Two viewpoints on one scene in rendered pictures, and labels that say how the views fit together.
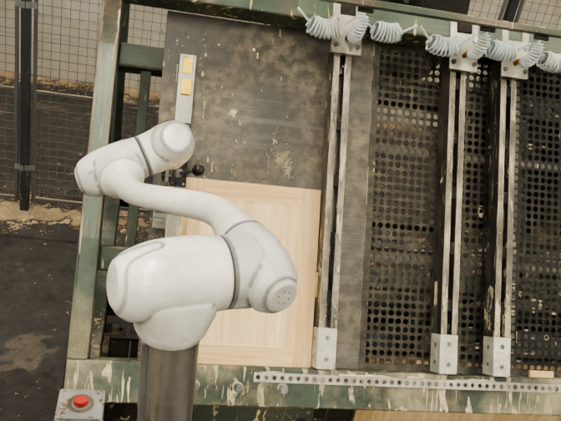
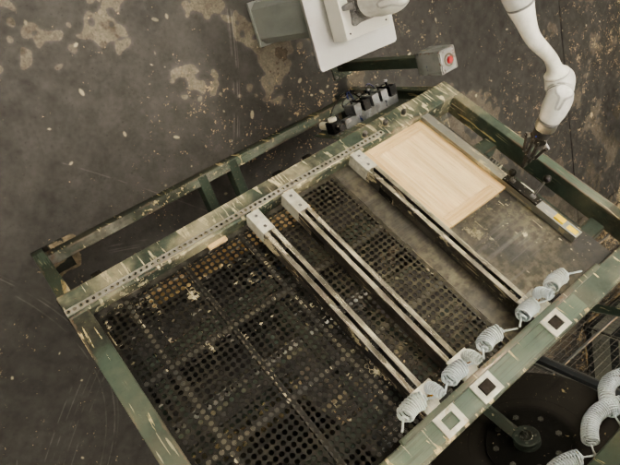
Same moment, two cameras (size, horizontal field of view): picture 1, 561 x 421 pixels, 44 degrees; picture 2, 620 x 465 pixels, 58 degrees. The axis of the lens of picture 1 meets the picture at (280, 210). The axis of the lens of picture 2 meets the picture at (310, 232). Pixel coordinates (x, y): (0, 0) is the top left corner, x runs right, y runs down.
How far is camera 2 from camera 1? 2.27 m
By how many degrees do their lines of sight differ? 49
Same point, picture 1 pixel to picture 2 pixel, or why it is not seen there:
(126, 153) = (568, 78)
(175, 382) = not seen: outside the picture
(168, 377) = not seen: outside the picture
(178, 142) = (561, 88)
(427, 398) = (285, 177)
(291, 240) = (429, 199)
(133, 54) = (592, 226)
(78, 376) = (448, 90)
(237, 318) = (413, 151)
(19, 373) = not seen: hidden behind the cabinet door
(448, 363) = (291, 196)
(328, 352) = (361, 159)
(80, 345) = (461, 99)
